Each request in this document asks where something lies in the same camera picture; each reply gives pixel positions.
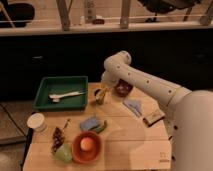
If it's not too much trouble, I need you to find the white paper cup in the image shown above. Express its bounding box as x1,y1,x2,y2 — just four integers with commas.
27,113,47,132

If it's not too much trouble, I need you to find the blue sponge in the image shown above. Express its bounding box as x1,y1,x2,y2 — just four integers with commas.
80,116,100,131

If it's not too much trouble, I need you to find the light green cup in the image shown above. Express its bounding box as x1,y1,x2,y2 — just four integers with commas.
55,143,72,163

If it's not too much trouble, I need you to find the orange bowl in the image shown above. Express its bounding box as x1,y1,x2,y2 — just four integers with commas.
71,131,102,164

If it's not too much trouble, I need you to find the green plastic tray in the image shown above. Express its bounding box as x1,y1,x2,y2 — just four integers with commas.
33,76,88,111

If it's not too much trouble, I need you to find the yellow banana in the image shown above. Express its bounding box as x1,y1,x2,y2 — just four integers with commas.
96,89,107,104

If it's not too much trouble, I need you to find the blue folded cloth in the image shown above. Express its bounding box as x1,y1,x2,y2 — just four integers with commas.
123,99,142,117

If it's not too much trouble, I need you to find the green pepper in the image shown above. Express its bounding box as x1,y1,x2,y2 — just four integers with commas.
93,120,107,134

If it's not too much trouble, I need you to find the dark red bowl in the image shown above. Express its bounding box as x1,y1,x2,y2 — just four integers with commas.
114,79,133,97

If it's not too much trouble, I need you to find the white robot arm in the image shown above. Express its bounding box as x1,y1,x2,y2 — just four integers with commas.
101,51,213,171

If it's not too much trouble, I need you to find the orange egg ball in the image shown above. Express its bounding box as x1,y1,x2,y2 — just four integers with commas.
80,137,94,151

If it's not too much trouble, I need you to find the white plastic fork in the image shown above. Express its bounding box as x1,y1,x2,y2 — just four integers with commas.
49,91,84,99

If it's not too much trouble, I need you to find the purple grapes bunch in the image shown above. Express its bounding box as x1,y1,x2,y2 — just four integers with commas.
51,127,65,154

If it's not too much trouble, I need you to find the wooden block sponge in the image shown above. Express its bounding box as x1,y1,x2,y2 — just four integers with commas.
143,110,164,127

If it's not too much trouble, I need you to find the small metal cup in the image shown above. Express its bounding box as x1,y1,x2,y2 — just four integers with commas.
94,89,105,105

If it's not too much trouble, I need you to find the small metal spoon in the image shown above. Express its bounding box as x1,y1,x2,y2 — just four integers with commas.
63,119,71,130

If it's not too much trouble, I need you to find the black chair top left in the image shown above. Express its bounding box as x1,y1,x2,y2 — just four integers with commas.
0,0,35,28

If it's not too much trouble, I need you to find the black office chair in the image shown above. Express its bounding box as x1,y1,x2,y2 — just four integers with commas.
137,0,201,23

